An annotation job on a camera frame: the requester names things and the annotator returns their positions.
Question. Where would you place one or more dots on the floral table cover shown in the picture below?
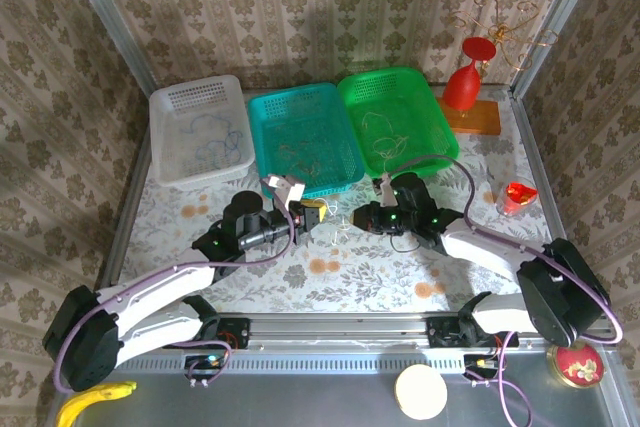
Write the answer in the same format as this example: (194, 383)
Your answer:
(350, 287)

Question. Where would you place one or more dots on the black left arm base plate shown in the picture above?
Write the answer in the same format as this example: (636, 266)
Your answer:
(235, 332)

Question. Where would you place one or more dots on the yellow banana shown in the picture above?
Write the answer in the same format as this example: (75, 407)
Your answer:
(85, 399)

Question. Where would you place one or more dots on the aluminium side rail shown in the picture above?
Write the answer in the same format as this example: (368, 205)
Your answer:
(535, 147)
(121, 227)

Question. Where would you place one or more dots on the small black connector box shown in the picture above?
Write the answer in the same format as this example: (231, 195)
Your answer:
(477, 366)
(205, 366)

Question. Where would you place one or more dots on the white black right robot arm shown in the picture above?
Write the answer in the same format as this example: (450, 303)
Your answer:
(490, 252)

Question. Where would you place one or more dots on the white plastic basket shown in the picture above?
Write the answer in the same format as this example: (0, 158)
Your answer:
(200, 97)

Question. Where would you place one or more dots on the teal plastic basket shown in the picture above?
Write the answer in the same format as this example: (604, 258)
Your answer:
(310, 117)

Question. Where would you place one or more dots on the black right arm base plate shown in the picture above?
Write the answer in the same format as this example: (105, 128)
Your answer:
(445, 334)

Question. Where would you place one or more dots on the clear cup with red contents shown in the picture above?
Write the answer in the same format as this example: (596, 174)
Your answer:
(517, 197)

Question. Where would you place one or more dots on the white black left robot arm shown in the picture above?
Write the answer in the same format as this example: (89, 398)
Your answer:
(160, 287)

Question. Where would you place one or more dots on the round red gold tin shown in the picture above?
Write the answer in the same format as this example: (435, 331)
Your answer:
(580, 369)

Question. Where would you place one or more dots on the aluminium frame post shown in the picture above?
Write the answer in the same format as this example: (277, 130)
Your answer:
(565, 2)
(103, 2)

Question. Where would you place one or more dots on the grey metal shelf plate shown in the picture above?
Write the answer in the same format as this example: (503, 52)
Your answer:
(300, 397)

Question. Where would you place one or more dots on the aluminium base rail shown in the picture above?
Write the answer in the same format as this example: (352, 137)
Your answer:
(340, 329)

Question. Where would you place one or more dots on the wooden board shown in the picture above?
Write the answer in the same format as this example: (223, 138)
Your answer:
(480, 119)

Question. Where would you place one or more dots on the cream round lid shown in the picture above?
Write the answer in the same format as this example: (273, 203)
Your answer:
(420, 392)

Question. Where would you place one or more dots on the red goblet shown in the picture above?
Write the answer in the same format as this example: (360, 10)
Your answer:
(462, 87)

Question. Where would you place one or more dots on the green plastic basket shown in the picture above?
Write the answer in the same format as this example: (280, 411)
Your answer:
(410, 97)

